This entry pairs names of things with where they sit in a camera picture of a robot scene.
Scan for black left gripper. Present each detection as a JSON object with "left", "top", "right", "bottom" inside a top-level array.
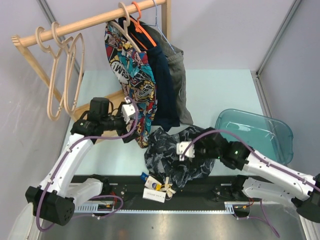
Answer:
[{"left": 101, "top": 102, "right": 140, "bottom": 143}]

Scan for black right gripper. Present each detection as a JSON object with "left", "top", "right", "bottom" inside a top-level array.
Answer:
[{"left": 185, "top": 132, "right": 221, "bottom": 169}]

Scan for dark leaf-print shorts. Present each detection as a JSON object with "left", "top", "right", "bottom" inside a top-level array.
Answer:
[{"left": 144, "top": 125, "right": 215, "bottom": 190}]

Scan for beige wooden hanger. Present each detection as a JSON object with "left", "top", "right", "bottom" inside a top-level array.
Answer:
[
  {"left": 35, "top": 21, "right": 75, "bottom": 121},
  {"left": 63, "top": 33, "right": 85, "bottom": 116}
]

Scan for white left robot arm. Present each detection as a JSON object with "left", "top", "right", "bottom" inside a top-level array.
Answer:
[{"left": 25, "top": 96, "right": 139, "bottom": 232}]

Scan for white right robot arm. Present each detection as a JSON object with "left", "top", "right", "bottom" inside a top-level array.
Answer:
[{"left": 176, "top": 128, "right": 320, "bottom": 223}]

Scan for navy blue shorts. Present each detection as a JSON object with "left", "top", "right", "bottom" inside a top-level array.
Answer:
[{"left": 127, "top": 16, "right": 180, "bottom": 132}]

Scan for colourful comic-print shorts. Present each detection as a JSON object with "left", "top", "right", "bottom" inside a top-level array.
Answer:
[{"left": 104, "top": 21, "right": 158, "bottom": 149}]

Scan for grey shorts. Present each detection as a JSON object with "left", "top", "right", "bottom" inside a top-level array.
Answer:
[{"left": 143, "top": 25, "right": 194, "bottom": 125}]

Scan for orange plastic hanger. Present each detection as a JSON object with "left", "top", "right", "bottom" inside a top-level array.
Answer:
[{"left": 130, "top": 1, "right": 157, "bottom": 47}]

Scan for beige hanger with comic shorts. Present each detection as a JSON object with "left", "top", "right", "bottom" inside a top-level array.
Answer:
[{"left": 108, "top": 2, "right": 142, "bottom": 53}]

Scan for wooden clothes rack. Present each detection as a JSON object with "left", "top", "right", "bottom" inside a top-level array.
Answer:
[{"left": 10, "top": 0, "right": 172, "bottom": 145}]

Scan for teal plastic bin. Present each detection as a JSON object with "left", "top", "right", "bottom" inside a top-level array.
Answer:
[{"left": 214, "top": 108, "right": 294, "bottom": 165}]

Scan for white blue price tags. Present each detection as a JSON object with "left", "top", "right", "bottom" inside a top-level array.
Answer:
[{"left": 140, "top": 172, "right": 176, "bottom": 203}]

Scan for white plastic container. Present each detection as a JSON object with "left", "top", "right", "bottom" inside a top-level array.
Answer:
[{"left": 7, "top": 202, "right": 34, "bottom": 240}]

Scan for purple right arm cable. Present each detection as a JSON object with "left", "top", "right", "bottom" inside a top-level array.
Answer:
[{"left": 180, "top": 129, "right": 320, "bottom": 195}]

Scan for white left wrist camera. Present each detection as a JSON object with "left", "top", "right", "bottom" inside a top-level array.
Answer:
[{"left": 121, "top": 96, "right": 138, "bottom": 124}]

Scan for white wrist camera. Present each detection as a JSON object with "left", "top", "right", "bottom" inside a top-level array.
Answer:
[
  {"left": 176, "top": 141, "right": 195, "bottom": 162},
  {"left": 121, "top": 96, "right": 138, "bottom": 124}
]

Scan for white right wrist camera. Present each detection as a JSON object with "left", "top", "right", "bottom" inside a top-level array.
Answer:
[{"left": 176, "top": 141, "right": 195, "bottom": 162}]

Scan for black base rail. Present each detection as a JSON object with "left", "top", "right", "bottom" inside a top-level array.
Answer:
[{"left": 69, "top": 174, "right": 273, "bottom": 213}]

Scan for light blue wire hanger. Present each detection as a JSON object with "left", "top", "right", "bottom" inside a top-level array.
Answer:
[{"left": 148, "top": 0, "right": 176, "bottom": 53}]

